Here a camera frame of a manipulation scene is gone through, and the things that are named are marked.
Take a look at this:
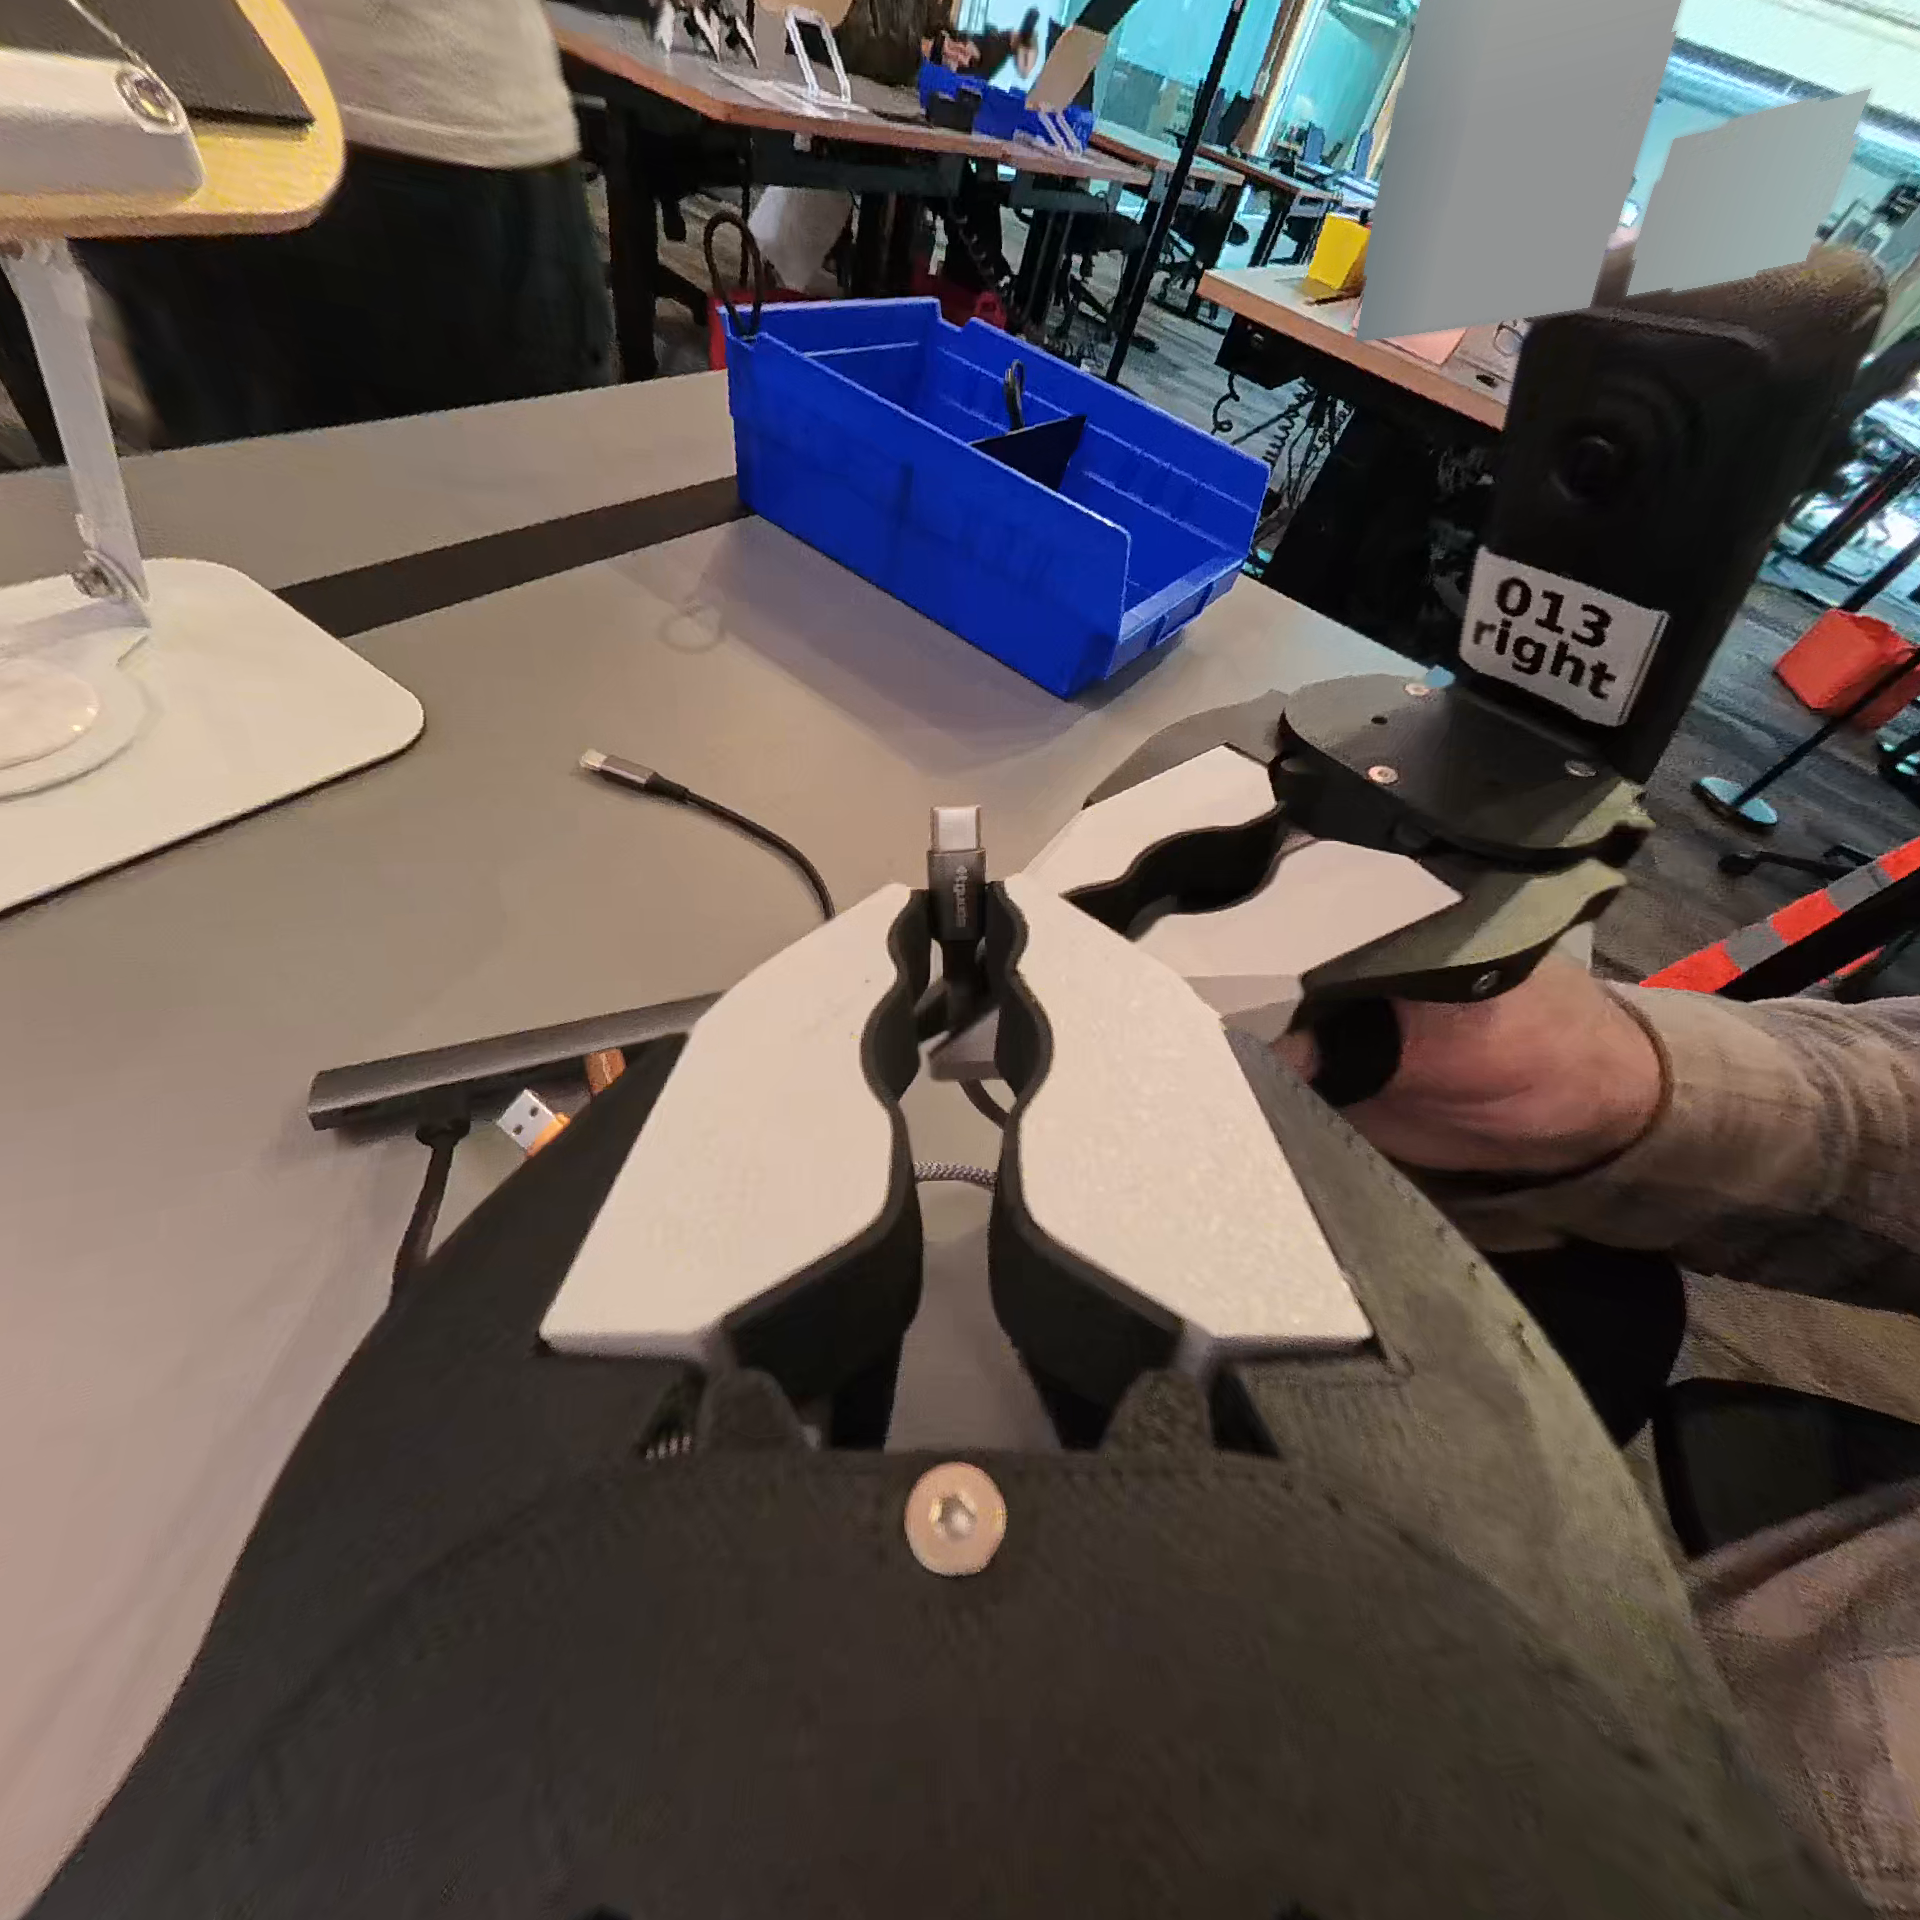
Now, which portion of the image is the black pole with disc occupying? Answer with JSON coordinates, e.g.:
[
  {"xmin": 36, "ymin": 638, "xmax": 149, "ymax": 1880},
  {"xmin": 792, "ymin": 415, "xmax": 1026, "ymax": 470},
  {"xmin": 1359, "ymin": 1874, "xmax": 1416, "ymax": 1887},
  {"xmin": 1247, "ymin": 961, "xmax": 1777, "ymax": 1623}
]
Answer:
[{"xmin": 1107, "ymin": 0, "xmax": 1250, "ymax": 385}]

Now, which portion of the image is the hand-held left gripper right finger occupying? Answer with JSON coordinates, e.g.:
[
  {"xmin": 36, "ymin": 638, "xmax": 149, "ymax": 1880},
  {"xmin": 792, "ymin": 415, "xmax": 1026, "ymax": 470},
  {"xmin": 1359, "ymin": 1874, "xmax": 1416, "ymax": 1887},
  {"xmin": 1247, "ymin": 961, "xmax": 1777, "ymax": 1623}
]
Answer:
[{"xmin": 989, "ymin": 873, "xmax": 1376, "ymax": 1402}]

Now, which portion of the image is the clear acrylic stand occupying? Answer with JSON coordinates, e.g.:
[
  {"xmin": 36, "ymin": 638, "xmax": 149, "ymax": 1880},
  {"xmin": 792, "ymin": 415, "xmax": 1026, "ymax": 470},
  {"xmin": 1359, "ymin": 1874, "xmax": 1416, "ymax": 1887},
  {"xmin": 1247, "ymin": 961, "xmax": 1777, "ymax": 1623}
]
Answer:
[{"xmin": 757, "ymin": 0, "xmax": 860, "ymax": 110}]

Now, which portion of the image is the white ledge bar with wires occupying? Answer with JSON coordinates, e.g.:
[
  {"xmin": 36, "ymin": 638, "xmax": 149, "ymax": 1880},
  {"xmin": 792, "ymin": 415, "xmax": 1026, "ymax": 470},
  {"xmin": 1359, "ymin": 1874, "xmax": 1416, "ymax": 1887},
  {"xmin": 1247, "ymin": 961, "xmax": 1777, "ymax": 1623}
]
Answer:
[{"xmin": 0, "ymin": 38, "xmax": 208, "ymax": 204}]

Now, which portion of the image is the black sheet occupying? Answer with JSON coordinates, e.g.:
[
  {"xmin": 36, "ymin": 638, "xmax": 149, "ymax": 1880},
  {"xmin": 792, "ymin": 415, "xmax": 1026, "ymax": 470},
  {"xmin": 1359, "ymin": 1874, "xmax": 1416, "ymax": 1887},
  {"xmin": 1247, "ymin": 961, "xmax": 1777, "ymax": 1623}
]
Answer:
[{"xmin": 0, "ymin": 0, "xmax": 317, "ymax": 127}]

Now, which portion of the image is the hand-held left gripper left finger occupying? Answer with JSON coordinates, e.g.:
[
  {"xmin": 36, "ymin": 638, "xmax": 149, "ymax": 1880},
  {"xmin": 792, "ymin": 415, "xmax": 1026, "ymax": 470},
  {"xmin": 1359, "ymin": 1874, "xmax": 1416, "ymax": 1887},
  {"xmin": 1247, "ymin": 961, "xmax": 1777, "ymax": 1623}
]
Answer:
[{"xmin": 537, "ymin": 882, "xmax": 924, "ymax": 1393}]

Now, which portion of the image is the black bin divider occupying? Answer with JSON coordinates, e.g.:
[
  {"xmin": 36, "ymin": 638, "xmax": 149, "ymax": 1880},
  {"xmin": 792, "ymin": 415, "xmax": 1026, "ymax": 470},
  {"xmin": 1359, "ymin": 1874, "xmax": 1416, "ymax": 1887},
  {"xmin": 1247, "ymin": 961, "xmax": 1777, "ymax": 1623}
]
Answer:
[{"xmin": 967, "ymin": 416, "xmax": 1089, "ymax": 491}]

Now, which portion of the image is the blue plastic bin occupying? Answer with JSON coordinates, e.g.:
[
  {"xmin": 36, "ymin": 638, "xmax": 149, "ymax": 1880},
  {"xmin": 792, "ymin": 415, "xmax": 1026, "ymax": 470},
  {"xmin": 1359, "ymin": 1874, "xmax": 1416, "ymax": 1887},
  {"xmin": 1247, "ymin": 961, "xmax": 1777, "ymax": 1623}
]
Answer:
[{"xmin": 724, "ymin": 296, "xmax": 1273, "ymax": 703}]

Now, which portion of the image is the grey usb hub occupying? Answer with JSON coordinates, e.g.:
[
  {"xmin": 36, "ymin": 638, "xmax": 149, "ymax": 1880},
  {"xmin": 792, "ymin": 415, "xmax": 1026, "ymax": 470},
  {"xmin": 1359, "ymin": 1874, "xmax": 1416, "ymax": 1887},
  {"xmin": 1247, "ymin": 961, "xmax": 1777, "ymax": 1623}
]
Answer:
[{"xmin": 307, "ymin": 994, "xmax": 724, "ymax": 1136}]

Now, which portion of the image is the person's right hand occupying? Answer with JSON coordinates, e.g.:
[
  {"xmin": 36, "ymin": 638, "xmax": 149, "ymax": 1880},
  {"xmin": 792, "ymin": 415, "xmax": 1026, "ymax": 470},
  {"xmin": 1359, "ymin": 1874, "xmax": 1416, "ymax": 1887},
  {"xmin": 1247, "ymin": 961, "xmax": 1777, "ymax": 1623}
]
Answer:
[{"xmin": 1283, "ymin": 952, "xmax": 1671, "ymax": 1192}]

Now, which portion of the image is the black mesh wrist rest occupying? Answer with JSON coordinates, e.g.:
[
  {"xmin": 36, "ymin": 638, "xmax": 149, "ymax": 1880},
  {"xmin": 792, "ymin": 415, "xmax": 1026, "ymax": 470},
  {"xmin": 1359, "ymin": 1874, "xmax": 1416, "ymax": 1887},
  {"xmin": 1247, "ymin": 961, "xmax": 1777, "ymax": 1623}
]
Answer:
[{"xmin": 1476, "ymin": 1241, "xmax": 1691, "ymax": 1450}]

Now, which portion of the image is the grey braided cable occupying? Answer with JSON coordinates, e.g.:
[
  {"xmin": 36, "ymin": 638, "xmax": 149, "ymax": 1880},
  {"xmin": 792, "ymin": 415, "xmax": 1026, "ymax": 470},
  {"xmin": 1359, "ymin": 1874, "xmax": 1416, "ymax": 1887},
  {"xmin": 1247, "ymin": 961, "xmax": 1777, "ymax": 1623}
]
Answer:
[{"xmin": 901, "ymin": 804, "xmax": 1011, "ymax": 1202}]

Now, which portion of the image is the black cable with orange plugs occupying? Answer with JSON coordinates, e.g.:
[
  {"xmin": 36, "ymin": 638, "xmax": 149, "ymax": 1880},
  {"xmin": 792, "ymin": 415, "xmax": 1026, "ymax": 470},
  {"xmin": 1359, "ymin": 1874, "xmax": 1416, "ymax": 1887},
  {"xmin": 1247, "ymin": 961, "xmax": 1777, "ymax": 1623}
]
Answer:
[{"xmin": 499, "ymin": 1044, "xmax": 629, "ymax": 1161}]

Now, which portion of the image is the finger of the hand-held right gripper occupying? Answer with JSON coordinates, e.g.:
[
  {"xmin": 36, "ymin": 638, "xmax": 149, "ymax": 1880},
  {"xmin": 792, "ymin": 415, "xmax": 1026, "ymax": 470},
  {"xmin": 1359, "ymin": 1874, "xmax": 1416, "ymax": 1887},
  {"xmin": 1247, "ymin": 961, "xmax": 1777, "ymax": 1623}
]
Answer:
[
  {"xmin": 1032, "ymin": 743, "xmax": 1281, "ymax": 906},
  {"xmin": 1065, "ymin": 838, "xmax": 1467, "ymax": 1040}
]

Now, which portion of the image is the white stand base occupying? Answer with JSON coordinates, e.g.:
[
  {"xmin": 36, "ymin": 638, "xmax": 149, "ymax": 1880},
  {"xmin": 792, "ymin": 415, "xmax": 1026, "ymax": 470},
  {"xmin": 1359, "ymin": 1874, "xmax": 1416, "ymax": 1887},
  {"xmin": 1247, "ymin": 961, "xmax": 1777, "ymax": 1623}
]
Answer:
[{"xmin": 0, "ymin": 558, "xmax": 426, "ymax": 918}]

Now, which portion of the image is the person's plaid shirt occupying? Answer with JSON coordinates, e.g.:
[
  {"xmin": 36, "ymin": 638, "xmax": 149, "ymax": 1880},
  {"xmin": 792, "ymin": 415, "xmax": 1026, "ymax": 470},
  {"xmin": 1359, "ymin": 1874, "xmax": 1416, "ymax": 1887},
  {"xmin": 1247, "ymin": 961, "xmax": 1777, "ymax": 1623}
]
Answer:
[{"xmin": 1681, "ymin": 1478, "xmax": 1920, "ymax": 1920}]

